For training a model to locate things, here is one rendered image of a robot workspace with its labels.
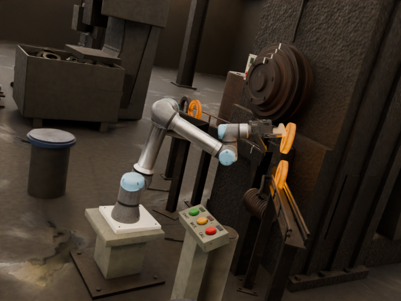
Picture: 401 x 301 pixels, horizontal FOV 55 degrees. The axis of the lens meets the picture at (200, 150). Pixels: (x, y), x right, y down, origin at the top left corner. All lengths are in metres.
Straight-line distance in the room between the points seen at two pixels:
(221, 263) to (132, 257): 0.57
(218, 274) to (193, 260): 0.21
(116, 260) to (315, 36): 1.65
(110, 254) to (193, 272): 0.57
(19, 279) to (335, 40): 2.04
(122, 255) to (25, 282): 0.47
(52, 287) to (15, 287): 0.16
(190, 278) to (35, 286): 0.82
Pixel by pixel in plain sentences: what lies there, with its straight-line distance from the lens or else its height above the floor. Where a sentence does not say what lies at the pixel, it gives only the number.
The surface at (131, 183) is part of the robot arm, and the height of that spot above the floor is 0.53.
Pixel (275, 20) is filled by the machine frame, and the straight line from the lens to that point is 2.70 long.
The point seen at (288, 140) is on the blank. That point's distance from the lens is 1.91.
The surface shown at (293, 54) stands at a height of 1.30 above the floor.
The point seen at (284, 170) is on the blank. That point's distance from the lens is 1.97.
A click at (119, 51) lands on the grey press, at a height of 0.88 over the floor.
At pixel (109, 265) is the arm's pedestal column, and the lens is 2.09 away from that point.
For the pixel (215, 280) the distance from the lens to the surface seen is 1.79.
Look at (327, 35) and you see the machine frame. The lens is 2.33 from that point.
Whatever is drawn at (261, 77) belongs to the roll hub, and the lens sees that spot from 2.30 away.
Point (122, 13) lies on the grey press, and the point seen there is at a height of 1.32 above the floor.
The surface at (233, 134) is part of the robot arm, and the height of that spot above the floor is 0.87.
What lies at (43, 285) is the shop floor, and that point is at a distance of 2.13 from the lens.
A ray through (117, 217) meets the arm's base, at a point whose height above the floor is 0.35.
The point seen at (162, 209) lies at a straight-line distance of 2.93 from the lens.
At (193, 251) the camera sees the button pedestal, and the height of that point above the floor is 0.49.
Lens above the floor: 1.31
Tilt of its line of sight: 17 degrees down
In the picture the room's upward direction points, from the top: 13 degrees clockwise
